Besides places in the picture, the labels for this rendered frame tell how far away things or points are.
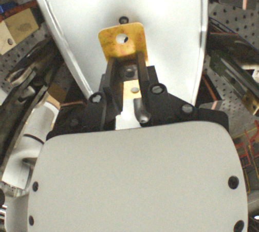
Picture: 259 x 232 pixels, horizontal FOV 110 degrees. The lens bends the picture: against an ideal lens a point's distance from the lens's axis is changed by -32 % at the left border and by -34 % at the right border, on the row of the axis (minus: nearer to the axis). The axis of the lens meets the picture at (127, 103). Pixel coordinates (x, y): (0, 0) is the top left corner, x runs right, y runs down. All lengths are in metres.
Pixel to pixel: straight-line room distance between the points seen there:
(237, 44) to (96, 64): 0.26
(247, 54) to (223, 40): 0.06
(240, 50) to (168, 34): 0.14
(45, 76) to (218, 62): 0.28
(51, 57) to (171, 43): 0.19
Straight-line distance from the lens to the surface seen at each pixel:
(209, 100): 0.35
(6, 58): 0.80
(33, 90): 0.20
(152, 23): 0.19
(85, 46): 0.20
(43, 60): 0.23
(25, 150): 0.62
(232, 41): 0.30
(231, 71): 0.23
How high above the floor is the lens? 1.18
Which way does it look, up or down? 41 degrees down
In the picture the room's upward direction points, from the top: 180 degrees counter-clockwise
